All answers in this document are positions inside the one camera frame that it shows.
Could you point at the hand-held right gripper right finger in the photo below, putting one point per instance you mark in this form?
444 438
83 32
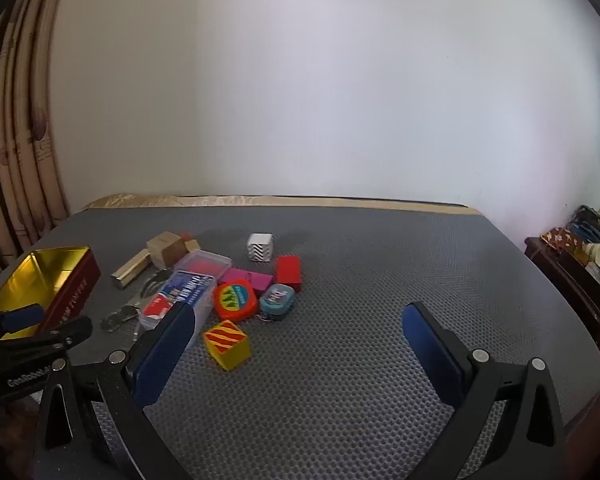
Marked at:
430 350

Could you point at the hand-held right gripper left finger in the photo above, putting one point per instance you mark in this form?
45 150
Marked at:
162 355

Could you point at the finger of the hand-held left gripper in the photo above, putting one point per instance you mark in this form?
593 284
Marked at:
65 332
26 316

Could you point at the red tin box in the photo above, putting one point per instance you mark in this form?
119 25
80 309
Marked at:
75 285

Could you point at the teal tape measure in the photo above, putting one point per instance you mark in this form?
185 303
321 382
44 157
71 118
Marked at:
276 302

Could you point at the red block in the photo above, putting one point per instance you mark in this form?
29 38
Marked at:
287 270

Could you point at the metal key bunch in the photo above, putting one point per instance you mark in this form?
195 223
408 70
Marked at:
120 318

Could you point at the yellow red striped cube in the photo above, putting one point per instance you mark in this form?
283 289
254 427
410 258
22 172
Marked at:
227 345

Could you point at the orange tape measure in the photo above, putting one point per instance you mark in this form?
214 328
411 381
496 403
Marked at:
235 301

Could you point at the gold lipstick tube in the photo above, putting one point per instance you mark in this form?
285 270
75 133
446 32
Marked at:
130 269

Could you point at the clear plastic box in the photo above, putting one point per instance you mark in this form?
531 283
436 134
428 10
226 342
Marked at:
205 264

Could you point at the light wooden block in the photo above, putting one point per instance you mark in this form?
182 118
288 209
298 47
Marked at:
162 249

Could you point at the grey honeycomb mat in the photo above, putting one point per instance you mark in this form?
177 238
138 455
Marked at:
360 270

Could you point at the pink block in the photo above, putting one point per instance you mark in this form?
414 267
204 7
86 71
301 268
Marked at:
245 279

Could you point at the brown wooden block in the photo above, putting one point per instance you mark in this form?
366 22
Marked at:
186 241

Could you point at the white zigzag cube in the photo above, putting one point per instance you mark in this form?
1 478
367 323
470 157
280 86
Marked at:
260 247

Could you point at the gold tablecloth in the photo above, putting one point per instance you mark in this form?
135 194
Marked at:
180 201

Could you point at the beige patterned curtain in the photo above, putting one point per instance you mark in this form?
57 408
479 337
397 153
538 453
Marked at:
20 160

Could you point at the dark wooden cabinet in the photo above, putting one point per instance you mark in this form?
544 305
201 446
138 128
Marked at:
575 290

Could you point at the floral pouch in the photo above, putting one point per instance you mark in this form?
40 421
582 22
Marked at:
560 238

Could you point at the white cup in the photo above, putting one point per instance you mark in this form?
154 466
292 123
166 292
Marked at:
595 251

